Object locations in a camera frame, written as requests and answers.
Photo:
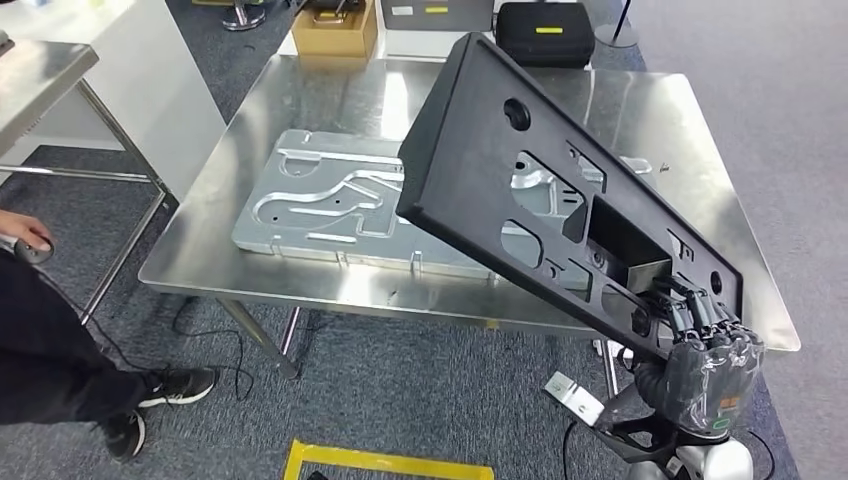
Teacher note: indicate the white cabinet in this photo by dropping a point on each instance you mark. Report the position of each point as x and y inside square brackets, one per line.
[152, 86]

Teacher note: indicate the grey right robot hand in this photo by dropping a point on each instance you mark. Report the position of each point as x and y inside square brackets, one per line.
[709, 384]

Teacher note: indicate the person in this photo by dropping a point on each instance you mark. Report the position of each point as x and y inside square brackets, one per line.
[40, 344]

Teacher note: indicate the grey pole stand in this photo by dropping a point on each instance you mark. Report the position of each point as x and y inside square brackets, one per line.
[616, 33]

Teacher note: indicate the cardboard box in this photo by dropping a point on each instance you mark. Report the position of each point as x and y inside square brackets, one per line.
[331, 40]

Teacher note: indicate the aluminium fixture plate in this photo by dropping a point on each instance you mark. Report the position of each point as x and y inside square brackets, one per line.
[318, 199]

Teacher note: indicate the grey equipment case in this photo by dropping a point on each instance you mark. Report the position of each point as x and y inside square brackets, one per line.
[457, 20]

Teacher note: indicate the black case with yellow label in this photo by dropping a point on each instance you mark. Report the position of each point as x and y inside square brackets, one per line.
[543, 46]

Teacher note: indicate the black handheld controller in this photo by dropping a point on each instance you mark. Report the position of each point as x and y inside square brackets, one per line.
[33, 255]

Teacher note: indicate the black sneaker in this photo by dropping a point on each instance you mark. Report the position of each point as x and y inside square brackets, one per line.
[179, 385]
[126, 437]

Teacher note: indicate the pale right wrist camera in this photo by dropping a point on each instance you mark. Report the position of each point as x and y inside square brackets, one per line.
[573, 397]

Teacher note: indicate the white low platform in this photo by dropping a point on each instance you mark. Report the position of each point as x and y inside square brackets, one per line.
[411, 46]

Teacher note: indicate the chrome stand base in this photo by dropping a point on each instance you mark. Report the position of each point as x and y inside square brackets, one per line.
[242, 20]

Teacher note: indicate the black plastic plate bracket part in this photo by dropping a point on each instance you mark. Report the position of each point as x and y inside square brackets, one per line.
[464, 172]

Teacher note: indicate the person's hand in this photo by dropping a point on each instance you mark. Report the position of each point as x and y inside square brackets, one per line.
[23, 226]

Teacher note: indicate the small stainless steel table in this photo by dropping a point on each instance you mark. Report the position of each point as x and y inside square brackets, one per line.
[40, 86]

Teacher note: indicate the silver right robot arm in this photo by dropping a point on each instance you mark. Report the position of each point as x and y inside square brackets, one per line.
[722, 464]

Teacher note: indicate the stainless steel workbench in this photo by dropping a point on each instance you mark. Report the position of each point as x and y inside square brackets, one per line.
[218, 218]

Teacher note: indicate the yellow floor tape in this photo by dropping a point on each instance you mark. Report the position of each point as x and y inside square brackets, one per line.
[384, 460]

